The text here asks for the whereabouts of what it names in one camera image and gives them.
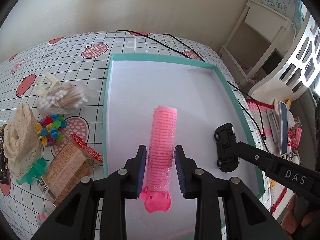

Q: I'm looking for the person's right hand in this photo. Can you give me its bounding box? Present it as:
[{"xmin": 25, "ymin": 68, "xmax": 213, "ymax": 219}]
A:
[{"xmin": 280, "ymin": 194, "xmax": 320, "ymax": 240}]

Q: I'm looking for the teal shallow tray box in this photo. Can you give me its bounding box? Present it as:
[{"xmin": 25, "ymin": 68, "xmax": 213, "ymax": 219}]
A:
[{"xmin": 101, "ymin": 52, "xmax": 266, "ymax": 207}]

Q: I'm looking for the white shelf unit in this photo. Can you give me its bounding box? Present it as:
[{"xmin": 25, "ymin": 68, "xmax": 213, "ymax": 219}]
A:
[{"xmin": 219, "ymin": 0, "xmax": 296, "ymax": 90}]

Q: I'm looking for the pink hair roller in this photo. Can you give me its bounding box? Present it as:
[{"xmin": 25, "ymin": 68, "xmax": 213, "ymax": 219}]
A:
[{"xmin": 139, "ymin": 106, "xmax": 177, "ymax": 213}]

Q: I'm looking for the black cable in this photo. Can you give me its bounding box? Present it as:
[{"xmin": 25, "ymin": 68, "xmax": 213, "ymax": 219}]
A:
[{"xmin": 117, "ymin": 29, "xmax": 272, "ymax": 153}]

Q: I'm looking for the black toy car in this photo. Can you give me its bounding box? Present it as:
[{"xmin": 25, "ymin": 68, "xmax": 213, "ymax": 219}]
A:
[{"xmin": 214, "ymin": 123, "xmax": 240, "ymax": 173}]

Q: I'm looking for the brown snack packet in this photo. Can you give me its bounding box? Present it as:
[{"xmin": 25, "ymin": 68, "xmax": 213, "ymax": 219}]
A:
[{"xmin": 37, "ymin": 133, "xmax": 103, "ymax": 207}]

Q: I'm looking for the pink white crochet mat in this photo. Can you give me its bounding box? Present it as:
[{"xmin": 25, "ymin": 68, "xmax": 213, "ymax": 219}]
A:
[{"xmin": 246, "ymin": 99, "xmax": 294, "ymax": 218}]

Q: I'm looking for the colourful plastic clips cluster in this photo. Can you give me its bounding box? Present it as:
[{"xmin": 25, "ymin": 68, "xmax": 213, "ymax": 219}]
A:
[{"xmin": 35, "ymin": 114, "xmax": 67, "ymax": 147}]

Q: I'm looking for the cream plastic hair claw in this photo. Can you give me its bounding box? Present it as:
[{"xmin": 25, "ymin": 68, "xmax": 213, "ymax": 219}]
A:
[{"xmin": 33, "ymin": 72, "xmax": 61, "ymax": 96}]

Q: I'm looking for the bag of cotton swabs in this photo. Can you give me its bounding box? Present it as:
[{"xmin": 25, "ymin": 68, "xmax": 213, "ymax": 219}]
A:
[{"xmin": 36, "ymin": 81, "xmax": 98, "ymax": 117}]

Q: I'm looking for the white slotted basket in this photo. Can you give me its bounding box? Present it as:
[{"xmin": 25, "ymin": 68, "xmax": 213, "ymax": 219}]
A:
[{"xmin": 249, "ymin": 12, "xmax": 319, "ymax": 104}]

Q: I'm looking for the teal plastic figure toy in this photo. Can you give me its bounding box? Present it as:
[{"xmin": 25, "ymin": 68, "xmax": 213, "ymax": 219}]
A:
[{"xmin": 16, "ymin": 158, "xmax": 47, "ymax": 185}]

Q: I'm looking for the blue grey hair clipper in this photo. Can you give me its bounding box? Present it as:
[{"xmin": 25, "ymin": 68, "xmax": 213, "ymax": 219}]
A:
[{"xmin": 267, "ymin": 101, "xmax": 289, "ymax": 157}]

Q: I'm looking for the cream lace cloth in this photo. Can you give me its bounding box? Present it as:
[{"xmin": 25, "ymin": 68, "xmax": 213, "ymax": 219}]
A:
[{"xmin": 3, "ymin": 103, "xmax": 41, "ymax": 178}]

